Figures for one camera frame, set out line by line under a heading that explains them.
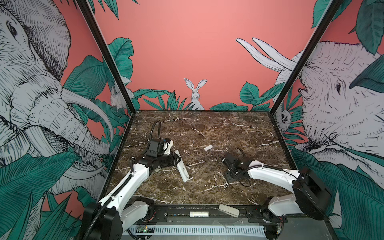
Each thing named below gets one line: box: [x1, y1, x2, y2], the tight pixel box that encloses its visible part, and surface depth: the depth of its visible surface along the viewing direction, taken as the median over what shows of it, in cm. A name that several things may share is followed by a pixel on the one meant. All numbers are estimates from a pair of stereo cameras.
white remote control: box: [174, 149, 190, 183], surface depth 83 cm
